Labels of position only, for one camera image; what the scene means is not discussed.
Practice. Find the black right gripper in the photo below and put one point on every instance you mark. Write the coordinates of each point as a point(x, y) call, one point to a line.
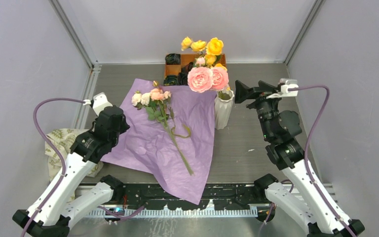
point(244, 92)

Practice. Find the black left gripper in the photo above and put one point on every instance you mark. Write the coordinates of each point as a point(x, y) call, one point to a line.
point(124, 126)

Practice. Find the white ribbed ceramic vase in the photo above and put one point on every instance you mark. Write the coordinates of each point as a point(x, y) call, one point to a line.
point(222, 107)

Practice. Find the small pale pink rose stem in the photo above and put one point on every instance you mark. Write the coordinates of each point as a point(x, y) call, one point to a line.
point(170, 128)

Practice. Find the large pink rose stem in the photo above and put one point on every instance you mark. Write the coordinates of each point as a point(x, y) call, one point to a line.
point(203, 77)

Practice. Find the yellow flower stem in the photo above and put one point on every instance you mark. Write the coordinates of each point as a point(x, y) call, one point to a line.
point(211, 50)

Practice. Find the purple wrapping paper sheet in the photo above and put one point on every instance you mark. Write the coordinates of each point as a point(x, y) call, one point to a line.
point(180, 166)

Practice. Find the white rose stem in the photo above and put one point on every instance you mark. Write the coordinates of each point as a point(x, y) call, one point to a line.
point(140, 99)

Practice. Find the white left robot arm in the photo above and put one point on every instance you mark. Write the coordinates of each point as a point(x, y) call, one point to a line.
point(52, 215)

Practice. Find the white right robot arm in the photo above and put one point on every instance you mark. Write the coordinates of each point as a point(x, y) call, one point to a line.
point(316, 212)

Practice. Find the patterned cream cloth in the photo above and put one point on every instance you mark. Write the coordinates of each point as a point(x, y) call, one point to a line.
point(62, 139)

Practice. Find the orange compartment tray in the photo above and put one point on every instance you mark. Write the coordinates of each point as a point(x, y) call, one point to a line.
point(186, 58)

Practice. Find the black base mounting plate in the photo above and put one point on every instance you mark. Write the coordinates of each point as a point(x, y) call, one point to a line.
point(222, 196)

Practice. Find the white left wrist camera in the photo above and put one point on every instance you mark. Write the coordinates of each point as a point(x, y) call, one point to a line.
point(98, 103)

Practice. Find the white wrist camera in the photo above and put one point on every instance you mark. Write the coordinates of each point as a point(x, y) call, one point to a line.
point(98, 103)
point(285, 88)

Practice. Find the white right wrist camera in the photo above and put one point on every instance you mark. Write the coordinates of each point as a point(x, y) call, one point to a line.
point(285, 88)

